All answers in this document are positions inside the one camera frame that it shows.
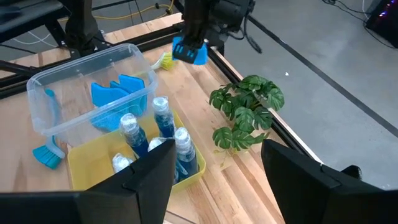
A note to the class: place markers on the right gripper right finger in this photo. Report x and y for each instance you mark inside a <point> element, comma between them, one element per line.
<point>304,193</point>

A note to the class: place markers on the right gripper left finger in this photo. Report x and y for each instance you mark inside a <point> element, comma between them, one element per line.
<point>149,186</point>

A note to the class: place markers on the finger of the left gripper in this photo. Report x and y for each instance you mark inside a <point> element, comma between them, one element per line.
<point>190,59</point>

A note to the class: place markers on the blue plastic toy pieces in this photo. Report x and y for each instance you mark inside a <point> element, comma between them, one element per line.
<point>202,57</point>

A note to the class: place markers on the blue and white dish brush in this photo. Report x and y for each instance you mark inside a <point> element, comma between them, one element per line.
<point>46,157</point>

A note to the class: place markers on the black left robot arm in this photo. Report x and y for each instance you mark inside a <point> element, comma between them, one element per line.
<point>81,25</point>

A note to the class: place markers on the yellow-green dish brush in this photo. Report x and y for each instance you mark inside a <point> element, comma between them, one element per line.
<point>168,62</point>

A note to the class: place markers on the black table clamp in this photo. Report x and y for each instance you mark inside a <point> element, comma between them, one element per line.
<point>353,171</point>

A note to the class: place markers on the yellow plastic tub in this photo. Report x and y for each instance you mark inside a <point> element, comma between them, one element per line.
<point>90,161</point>

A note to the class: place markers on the green artificial plant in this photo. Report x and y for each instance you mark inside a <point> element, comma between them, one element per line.
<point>245,115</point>

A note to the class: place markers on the tall clear plastic tub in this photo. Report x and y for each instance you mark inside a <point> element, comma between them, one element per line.
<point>40,102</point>

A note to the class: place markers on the gray desk top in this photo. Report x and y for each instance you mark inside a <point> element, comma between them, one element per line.
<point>28,12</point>

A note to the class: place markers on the black computer tower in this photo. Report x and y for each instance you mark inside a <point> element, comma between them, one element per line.
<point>384,25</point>

